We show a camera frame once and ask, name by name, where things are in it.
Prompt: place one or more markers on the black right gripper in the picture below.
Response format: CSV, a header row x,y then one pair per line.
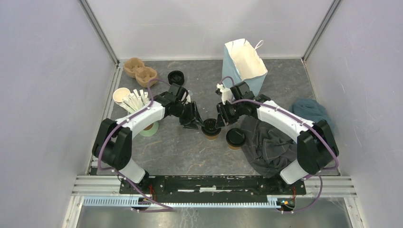
x,y
228,120

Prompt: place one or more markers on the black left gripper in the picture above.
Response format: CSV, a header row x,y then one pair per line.
x,y
194,114

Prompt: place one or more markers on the black plastic cup lid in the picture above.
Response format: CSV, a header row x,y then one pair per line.
x,y
235,136

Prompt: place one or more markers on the brown paper coffee cup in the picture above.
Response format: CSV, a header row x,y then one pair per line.
x,y
234,147

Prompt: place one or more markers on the brown pulp cup carriers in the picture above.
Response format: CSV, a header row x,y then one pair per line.
x,y
137,69

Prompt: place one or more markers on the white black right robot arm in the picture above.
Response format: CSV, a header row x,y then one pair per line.
x,y
316,146

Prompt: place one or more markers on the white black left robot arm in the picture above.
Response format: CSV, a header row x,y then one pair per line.
x,y
113,143

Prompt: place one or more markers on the stack of black lids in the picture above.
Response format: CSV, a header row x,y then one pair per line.
x,y
176,77

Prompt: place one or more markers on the green cup holder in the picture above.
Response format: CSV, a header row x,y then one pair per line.
x,y
150,130

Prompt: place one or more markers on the dark grey checked cloth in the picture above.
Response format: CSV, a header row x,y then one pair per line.
x,y
267,149

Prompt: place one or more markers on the light blue paper bag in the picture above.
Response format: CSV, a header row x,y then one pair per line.
x,y
242,63

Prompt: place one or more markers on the white stir sticks bundle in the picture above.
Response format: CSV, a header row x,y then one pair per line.
x,y
135,100

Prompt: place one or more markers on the teal blue cloth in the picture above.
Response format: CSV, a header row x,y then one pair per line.
x,y
310,109

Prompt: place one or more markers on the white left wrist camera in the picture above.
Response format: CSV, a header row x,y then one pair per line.
x,y
188,97

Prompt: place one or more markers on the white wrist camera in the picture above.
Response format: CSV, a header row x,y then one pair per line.
x,y
225,93
188,97

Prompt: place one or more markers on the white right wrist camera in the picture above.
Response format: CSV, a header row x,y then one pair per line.
x,y
225,93

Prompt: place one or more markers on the white slotted cable duct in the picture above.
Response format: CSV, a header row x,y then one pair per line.
x,y
112,201

